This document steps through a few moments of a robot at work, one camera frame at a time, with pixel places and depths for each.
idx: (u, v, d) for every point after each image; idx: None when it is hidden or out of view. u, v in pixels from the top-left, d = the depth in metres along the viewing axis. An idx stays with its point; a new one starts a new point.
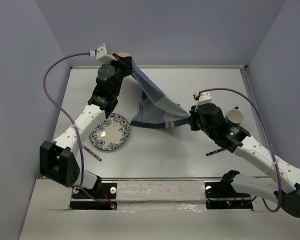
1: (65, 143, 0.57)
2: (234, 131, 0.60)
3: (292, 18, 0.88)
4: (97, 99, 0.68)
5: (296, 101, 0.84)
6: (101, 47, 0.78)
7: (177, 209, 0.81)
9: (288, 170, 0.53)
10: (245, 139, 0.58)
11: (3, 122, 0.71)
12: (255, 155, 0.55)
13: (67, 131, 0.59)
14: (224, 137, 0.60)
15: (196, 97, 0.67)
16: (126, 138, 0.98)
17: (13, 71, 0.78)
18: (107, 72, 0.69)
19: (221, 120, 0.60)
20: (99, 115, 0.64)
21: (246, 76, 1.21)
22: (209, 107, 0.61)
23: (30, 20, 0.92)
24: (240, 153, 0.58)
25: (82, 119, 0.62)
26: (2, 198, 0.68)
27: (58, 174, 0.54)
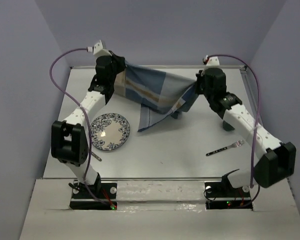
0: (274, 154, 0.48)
1: (75, 121, 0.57)
2: (228, 97, 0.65)
3: (292, 18, 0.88)
4: (95, 87, 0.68)
5: (295, 101, 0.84)
6: (98, 42, 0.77)
7: (177, 209, 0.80)
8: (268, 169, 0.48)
9: (266, 137, 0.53)
10: (234, 105, 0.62)
11: (3, 123, 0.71)
12: (240, 119, 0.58)
13: (75, 111, 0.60)
14: (218, 102, 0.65)
15: (205, 60, 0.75)
16: (126, 138, 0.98)
17: (13, 71, 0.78)
18: (105, 60, 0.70)
19: (221, 86, 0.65)
20: (101, 98, 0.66)
21: (246, 76, 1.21)
22: (215, 71, 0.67)
23: (30, 20, 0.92)
24: (228, 117, 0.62)
25: (87, 101, 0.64)
26: (2, 198, 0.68)
27: (71, 152, 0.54)
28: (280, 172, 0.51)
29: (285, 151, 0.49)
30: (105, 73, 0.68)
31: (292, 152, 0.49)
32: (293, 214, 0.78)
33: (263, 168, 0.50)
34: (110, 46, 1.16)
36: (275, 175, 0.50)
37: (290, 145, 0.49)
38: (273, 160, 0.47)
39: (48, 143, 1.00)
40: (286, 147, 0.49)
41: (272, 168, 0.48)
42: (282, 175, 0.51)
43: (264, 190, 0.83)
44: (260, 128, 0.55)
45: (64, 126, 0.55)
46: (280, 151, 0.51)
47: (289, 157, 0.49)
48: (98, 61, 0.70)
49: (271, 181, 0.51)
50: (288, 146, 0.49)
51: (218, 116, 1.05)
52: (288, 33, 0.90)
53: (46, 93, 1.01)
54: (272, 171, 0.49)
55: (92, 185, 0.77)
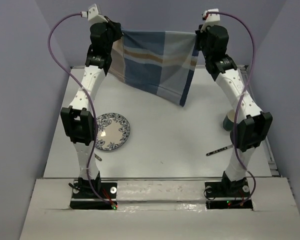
0: (251, 121, 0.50)
1: (79, 105, 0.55)
2: (224, 61, 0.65)
3: (292, 18, 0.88)
4: (93, 59, 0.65)
5: (295, 100, 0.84)
6: (93, 7, 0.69)
7: (177, 209, 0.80)
8: (243, 131, 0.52)
9: (250, 104, 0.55)
10: (229, 70, 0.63)
11: (3, 123, 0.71)
12: (231, 84, 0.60)
13: (78, 95, 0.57)
14: (214, 63, 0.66)
15: (204, 17, 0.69)
16: (126, 138, 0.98)
17: (13, 71, 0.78)
18: (99, 28, 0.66)
19: (221, 48, 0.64)
20: (100, 73, 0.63)
21: (246, 76, 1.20)
22: (219, 31, 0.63)
23: (30, 20, 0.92)
24: (222, 80, 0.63)
25: (87, 80, 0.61)
26: (2, 197, 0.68)
27: (82, 132, 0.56)
28: (254, 135, 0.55)
29: (263, 120, 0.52)
30: (99, 43, 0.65)
31: (269, 122, 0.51)
32: (293, 214, 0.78)
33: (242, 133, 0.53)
34: None
36: (249, 139, 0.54)
37: (268, 115, 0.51)
38: (249, 126, 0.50)
39: (48, 143, 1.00)
40: (264, 116, 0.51)
41: (247, 132, 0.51)
42: (255, 139, 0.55)
43: (264, 190, 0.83)
44: (247, 95, 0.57)
45: (72, 111, 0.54)
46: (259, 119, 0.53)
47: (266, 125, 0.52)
48: (92, 29, 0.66)
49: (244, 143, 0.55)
50: (267, 117, 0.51)
51: (218, 116, 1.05)
52: (288, 33, 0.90)
53: (46, 93, 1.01)
54: (247, 134, 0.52)
55: (93, 184, 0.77)
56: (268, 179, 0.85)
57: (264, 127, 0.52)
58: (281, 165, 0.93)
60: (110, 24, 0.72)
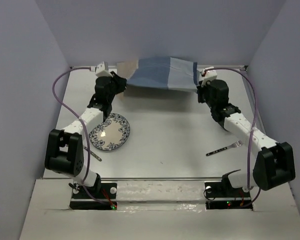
0: (269, 153, 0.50)
1: (72, 130, 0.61)
2: (229, 109, 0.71)
3: (291, 19, 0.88)
4: (94, 106, 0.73)
5: (294, 101, 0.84)
6: (101, 63, 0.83)
7: (177, 209, 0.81)
8: (265, 168, 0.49)
9: (262, 138, 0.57)
10: (234, 113, 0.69)
11: (2, 123, 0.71)
12: (237, 124, 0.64)
13: (74, 123, 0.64)
14: (219, 112, 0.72)
15: (203, 73, 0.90)
16: (126, 138, 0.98)
17: (13, 71, 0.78)
18: (103, 80, 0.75)
19: (224, 98, 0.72)
20: (99, 115, 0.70)
21: (245, 76, 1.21)
22: (220, 83, 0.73)
23: (30, 20, 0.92)
24: (229, 124, 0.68)
25: (86, 114, 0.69)
26: (2, 197, 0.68)
27: (65, 161, 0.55)
28: (281, 173, 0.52)
29: (282, 151, 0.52)
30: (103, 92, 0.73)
31: (289, 152, 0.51)
32: (293, 214, 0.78)
33: (261, 168, 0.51)
34: (110, 46, 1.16)
36: (276, 177, 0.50)
37: (287, 145, 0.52)
38: (269, 157, 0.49)
39: None
40: (283, 147, 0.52)
41: (269, 167, 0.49)
42: (285, 177, 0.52)
43: (264, 190, 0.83)
44: (256, 130, 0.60)
45: (61, 135, 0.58)
46: (278, 152, 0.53)
47: (288, 155, 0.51)
48: (97, 81, 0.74)
49: (272, 184, 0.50)
50: (285, 147, 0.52)
51: None
52: (288, 33, 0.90)
53: (46, 93, 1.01)
54: (271, 170, 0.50)
55: (92, 185, 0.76)
56: None
57: (286, 159, 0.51)
58: None
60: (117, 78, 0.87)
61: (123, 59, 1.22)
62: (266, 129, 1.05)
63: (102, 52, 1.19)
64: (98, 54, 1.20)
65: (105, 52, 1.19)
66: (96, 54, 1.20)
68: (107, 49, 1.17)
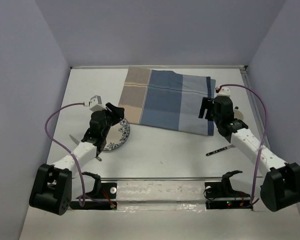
0: (278, 174, 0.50)
1: (62, 166, 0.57)
2: (235, 122, 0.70)
3: (291, 19, 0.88)
4: (88, 140, 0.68)
5: (295, 101, 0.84)
6: (94, 97, 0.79)
7: (177, 209, 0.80)
8: (274, 189, 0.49)
9: (270, 157, 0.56)
10: (241, 129, 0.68)
11: (2, 123, 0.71)
12: (245, 141, 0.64)
13: (65, 157, 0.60)
14: (225, 127, 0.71)
15: (218, 90, 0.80)
16: (126, 138, 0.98)
17: (12, 71, 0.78)
18: (99, 114, 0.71)
19: (229, 112, 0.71)
20: (91, 150, 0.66)
21: (246, 76, 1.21)
22: (223, 98, 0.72)
23: (30, 19, 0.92)
24: (236, 140, 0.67)
25: (79, 148, 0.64)
26: (2, 198, 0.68)
27: (50, 200, 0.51)
28: (290, 194, 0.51)
29: (291, 172, 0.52)
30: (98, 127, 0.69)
31: (299, 173, 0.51)
32: (292, 214, 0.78)
33: (270, 189, 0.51)
34: (110, 45, 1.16)
36: (285, 198, 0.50)
37: (295, 166, 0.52)
38: (278, 179, 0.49)
39: (48, 143, 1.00)
40: (291, 168, 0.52)
41: (278, 190, 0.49)
42: (294, 198, 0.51)
43: None
44: (264, 149, 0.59)
45: (50, 171, 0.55)
46: (286, 172, 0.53)
47: (297, 176, 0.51)
48: (92, 116, 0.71)
49: (280, 206, 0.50)
50: (294, 168, 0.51)
51: None
52: (288, 33, 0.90)
53: (46, 93, 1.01)
54: (280, 192, 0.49)
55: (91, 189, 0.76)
56: None
57: (296, 180, 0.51)
58: None
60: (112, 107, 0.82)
61: (123, 59, 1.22)
62: (266, 129, 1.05)
63: (102, 52, 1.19)
64: (98, 53, 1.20)
65: (104, 51, 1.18)
66: (96, 54, 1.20)
68: (107, 48, 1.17)
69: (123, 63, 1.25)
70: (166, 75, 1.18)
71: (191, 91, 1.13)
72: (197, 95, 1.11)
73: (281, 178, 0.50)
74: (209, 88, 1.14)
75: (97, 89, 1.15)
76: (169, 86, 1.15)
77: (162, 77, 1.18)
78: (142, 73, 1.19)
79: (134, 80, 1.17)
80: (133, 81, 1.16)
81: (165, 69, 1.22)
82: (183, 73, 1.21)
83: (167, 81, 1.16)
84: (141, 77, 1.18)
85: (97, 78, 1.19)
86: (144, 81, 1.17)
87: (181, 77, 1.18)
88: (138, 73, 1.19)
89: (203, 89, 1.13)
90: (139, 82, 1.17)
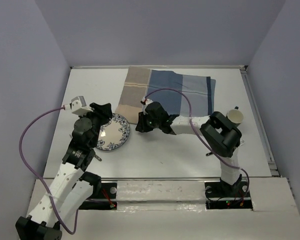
0: (208, 125, 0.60)
1: (40, 217, 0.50)
2: (170, 118, 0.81)
3: (291, 18, 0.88)
4: (72, 155, 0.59)
5: (295, 101, 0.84)
6: (75, 99, 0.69)
7: (177, 209, 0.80)
8: (213, 138, 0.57)
9: (199, 119, 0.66)
10: (175, 118, 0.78)
11: (2, 123, 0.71)
12: (180, 123, 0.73)
13: (42, 201, 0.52)
14: (165, 125, 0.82)
15: (143, 102, 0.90)
16: (126, 138, 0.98)
17: (12, 71, 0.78)
18: (83, 123, 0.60)
19: (162, 113, 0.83)
20: (74, 174, 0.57)
21: (246, 76, 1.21)
22: (153, 105, 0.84)
23: (30, 20, 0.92)
24: (176, 128, 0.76)
25: (58, 181, 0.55)
26: (1, 198, 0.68)
27: None
28: (228, 134, 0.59)
29: (217, 119, 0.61)
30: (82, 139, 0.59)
31: (220, 116, 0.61)
32: (293, 214, 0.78)
33: (212, 141, 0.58)
34: (110, 45, 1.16)
36: (227, 141, 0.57)
37: (216, 113, 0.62)
38: (208, 129, 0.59)
39: (48, 143, 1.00)
40: (214, 116, 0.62)
41: (215, 136, 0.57)
42: (234, 135, 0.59)
43: (264, 190, 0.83)
44: (193, 117, 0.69)
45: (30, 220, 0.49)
46: (216, 123, 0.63)
47: (220, 119, 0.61)
48: (76, 125, 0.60)
49: (228, 147, 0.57)
50: (215, 115, 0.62)
51: None
52: (288, 33, 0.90)
53: (46, 93, 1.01)
54: (217, 136, 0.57)
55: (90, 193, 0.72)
56: (268, 179, 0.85)
57: (222, 121, 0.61)
58: (281, 165, 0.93)
60: (97, 109, 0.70)
61: (122, 59, 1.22)
62: (266, 129, 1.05)
63: (102, 52, 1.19)
64: (97, 53, 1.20)
65: (104, 51, 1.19)
66: (96, 54, 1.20)
68: (107, 48, 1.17)
69: (123, 63, 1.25)
70: (167, 75, 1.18)
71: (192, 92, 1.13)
72: (198, 95, 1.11)
73: (210, 126, 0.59)
74: (209, 87, 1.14)
75: (96, 89, 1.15)
76: (169, 86, 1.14)
77: (162, 77, 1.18)
78: (142, 73, 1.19)
79: (135, 80, 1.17)
80: (133, 81, 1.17)
81: (165, 69, 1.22)
82: (184, 73, 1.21)
83: (167, 81, 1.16)
84: (141, 77, 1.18)
85: (97, 79, 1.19)
86: (144, 81, 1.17)
87: (182, 77, 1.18)
88: (138, 73, 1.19)
89: (203, 89, 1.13)
90: (139, 82, 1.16)
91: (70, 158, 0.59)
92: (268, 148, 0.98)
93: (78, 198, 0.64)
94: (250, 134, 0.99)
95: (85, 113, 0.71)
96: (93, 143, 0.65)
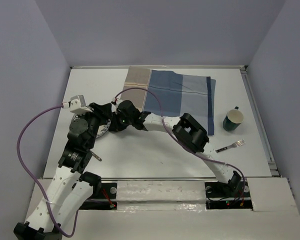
0: (179, 126, 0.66)
1: (37, 224, 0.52)
2: (142, 115, 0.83)
3: (291, 18, 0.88)
4: (68, 159, 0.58)
5: (294, 101, 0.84)
6: (75, 98, 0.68)
7: (177, 209, 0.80)
8: (183, 138, 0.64)
9: (170, 120, 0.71)
10: (147, 116, 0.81)
11: (2, 123, 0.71)
12: (152, 122, 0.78)
13: (40, 207, 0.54)
14: (138, 122, 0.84)
15: (114, 102, 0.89)
16: (108, 129, 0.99)
17: (12, 71, 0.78)
18: (78, 125, 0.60)
19: (133, 111, 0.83)
20: (71, 178, 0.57)
21: (246, 76, 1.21)
22: (123, 104, 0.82)
23: (30, 20, 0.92)
24: (149, 126, 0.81)
25: (54, 186, 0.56)
26: (1, 198, 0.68)
27: None
28: (196, 133, 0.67)
29: (186, 120, 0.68)
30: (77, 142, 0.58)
31: (190, 117, 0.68)
32: (293, 214, 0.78)
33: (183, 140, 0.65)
34: (110, 45, 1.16)
36: (195, 141, 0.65)
37: (187, 115, 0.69)
38: (179, 130, 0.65)
39: (48, 143, 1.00)
40: (185, 117, 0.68)
41: (185, 136, 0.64)
42: (201, 134, 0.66)
43: (264, 190, 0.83)
44: (165, 117, 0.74)
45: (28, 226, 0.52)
46: (185, 123, 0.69)
47: (190, 120, 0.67)
48: (70, 127, 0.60)
49: (196, 145, 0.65)
50: (185, 117, 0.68)
51: (219, 116, 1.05)
52: (287, 33, 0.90)
53: (46, 92, 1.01)
54: (187, 137, 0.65)
55: (92, 192, 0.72)
56: (268, 179, 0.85)
57: (191, 122, 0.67)
58: (281, 165, 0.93)
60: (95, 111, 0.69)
61: (122, 58, 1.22)
62: (266, 129, 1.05)
63: (102, 52, 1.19)
64: (97, 53, 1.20)
65: (104, 51, 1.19)
66: (96, 54, 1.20)
68: (107, 49, 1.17)
69: (123, 63, 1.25)
70: (166, 75, 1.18)
71: (192, 92, 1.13)
72: (198, 95, 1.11)
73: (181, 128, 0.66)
74: (209, 88, 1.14)
75: (96, 89, 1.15)
76: (169, 86, 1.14)
77: (162, 77, 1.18)
78: (142, 73, 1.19)
79: (135, 80, 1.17)
80: (133, 81, 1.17)
81: (165, 69, 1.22)
82: (184, 73, 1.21)
83: (167, 81, 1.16)
84: (141, 77, 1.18)
85: (97, 78, 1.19)
86: (144, 81, 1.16)
87: (182, 76, 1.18)
88: (138, 73, 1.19)
89: (203, 89, 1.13)
90: (140, 82, 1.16)
91: (66, 161, 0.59)
92: (268, 148, 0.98)
93: (77, 200, 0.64)
94: (250, 134, 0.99)
95: (84, 113, 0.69)
96: (91, 145, 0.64)
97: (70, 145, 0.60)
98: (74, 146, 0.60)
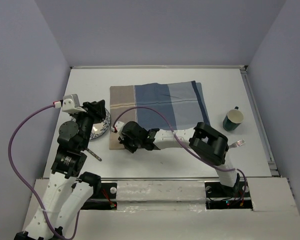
0: (197, 139, 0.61)
1: (36, 233, 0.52)
2: (150, 134, 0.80)
3: (291, 19, 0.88)
4: (61, 163, 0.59)
5: (294, 101, 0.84)
6: (68, 98, 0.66)
7: (177, 209, 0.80)
8: (205, 151, 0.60)
9: (184, 133, 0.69)
10: (156, 133, 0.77)
11: (2, 123, 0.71)
12: (164, 139, 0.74)
13: (37, 216, 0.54)
14: (147, 142, 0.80)
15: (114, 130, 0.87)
16: (107, 128, 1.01)
17: (11, 71, 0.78)
18: (69, 128, 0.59)
19: (140, 131, 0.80)
20: (66, 184, 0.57)
21: (246, 76, 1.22)
22: (128, 125, 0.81)
23: (30, 20, 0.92)
24: (161, 144, 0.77)
25: (50, 193, 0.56)
26: (1, 198, 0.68)
27: None
28: (216, 143, 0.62)
29: (203, 130, 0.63)
30: (70, 146, 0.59)
31: (206, 125, 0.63)
32: (293, 214, 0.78)
33: (204, 154, 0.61)
34: (110, 45, 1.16)
36: (218, 152, 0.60)
37: (202, 124, 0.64)
38: (199, 144, 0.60)
39: (49, 143, 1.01)
40: (200, 127, 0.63)
41: (206, 149, 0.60)
42: (222, 142, 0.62)
43: (265, 190, 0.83)
44: (176, 131, 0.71)
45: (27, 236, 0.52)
46: (201, 133, 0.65)
47: (206, 129, 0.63)
48: (61, 130, 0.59)
49: (220, 156, 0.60)
50: (201, 127, 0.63)
51: (218, 116, 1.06)
52: (287, 34, 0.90)
53: (46, 92, 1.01)
54: (209, 150, 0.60)
55: (92, 193, 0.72)
56: (268, 179, 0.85)
57: (208, 131, 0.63)
58: (281, 165, 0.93)
60: (89, 112, 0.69)
61: (122, 58, 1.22)
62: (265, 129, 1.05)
63: (102, 52, 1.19)
64: (97, 54, 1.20)
65: (104, 51, 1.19)
66: (96, 54, 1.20)
68: (107, 48, 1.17)
69: (123, 63, 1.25)
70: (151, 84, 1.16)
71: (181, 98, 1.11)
72: (189, 101, 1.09)
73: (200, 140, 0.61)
74: (197, 92, 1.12)
75: (96, 90, 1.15)
76: (157, 94, 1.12)
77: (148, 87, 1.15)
78: None
79: (120, 100, 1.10)
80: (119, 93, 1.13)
81: (165, 70, 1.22)
82: (183, 73, 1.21)
83: (153, 88, 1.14)
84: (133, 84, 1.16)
85: (97, 78, 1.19)
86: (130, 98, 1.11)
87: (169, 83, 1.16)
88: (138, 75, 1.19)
89: (192, 95, 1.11)
90: (126, 102, 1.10)
91: (60, 166, 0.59)
92: (268, 148, 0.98)
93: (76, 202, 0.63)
94: (250, 135, 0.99)
95: (77, 112, 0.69)
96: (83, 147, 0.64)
97: (62, 148, 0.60)
98: (66, 150, 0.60)
